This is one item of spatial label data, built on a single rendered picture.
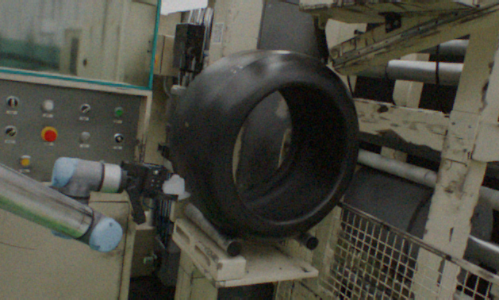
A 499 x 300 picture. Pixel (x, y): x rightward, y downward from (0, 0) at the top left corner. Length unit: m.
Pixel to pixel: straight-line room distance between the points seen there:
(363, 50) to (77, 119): 1.03
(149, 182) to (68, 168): 0.20
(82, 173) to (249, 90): 0.46
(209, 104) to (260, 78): 0.15
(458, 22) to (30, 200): 1.12
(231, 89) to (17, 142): 0.83
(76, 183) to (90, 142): 0.59
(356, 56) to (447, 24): 0.34
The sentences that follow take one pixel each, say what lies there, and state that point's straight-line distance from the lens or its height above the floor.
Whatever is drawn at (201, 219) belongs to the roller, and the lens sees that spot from 1.42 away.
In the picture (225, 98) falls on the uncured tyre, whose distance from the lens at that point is 1.14.
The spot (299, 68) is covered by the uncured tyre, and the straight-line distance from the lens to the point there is 1.22.
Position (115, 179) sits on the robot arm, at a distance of 1.15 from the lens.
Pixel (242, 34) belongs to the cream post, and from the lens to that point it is 1.56.
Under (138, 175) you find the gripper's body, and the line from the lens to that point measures 1.19.
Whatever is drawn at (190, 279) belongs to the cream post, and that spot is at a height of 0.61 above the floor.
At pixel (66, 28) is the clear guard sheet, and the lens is 1.64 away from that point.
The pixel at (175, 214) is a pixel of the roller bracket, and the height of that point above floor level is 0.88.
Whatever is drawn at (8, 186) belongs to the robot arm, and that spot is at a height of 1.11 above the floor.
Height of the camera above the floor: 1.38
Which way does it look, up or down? 9 degrees down
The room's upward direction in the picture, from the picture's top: 9 degrees clockwise
